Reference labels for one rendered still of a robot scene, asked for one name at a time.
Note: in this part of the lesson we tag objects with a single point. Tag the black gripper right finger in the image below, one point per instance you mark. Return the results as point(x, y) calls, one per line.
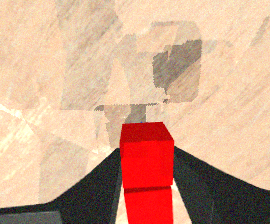
point(213, 196)

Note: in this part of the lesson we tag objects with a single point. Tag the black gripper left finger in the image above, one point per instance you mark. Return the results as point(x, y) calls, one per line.
point(92, 200)

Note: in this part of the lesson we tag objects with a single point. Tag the red cube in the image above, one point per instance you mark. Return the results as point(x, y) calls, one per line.
point(149, 204)
point(146, 151)

